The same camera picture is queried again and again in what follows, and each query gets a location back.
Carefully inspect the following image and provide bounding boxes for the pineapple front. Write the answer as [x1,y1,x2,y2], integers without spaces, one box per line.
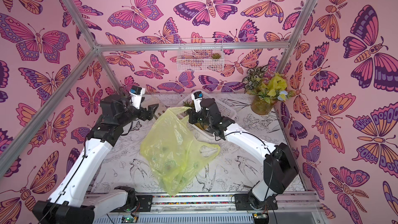
[183,100,208,131]

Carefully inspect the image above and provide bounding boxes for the yellow-green plastic bag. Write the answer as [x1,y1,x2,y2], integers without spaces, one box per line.
[140,107,220,196]

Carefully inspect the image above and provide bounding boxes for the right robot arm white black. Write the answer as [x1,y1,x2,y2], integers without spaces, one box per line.
[188,92,299,209]

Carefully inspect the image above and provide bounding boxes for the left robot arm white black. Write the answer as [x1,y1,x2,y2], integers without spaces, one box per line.
[33,92,159,224]

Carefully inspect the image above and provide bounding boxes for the white plastic perforated basket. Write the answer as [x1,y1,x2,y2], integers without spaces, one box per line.
[177,90,237,139]

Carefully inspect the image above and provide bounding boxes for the potted plant yellow green leaves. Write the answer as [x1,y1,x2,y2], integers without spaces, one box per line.
[242,65,294,115]

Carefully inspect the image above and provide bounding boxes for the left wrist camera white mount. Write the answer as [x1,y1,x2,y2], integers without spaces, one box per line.
[130,85,146,110]

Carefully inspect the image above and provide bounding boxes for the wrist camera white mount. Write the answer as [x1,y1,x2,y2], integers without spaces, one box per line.
[191,91,203,113]
[130,85,146,110]

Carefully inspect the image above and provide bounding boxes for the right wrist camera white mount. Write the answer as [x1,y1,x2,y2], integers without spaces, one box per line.
[191,91,203,113]

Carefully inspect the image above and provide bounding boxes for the small green item in wire basket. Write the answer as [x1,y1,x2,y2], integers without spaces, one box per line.
[211,54,221,60]

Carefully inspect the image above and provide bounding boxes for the white wire wall basket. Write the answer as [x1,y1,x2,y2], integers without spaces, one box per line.
[175,37,225,72]

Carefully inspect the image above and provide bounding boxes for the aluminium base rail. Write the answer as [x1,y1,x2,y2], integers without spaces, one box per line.
[94,191,329,224]

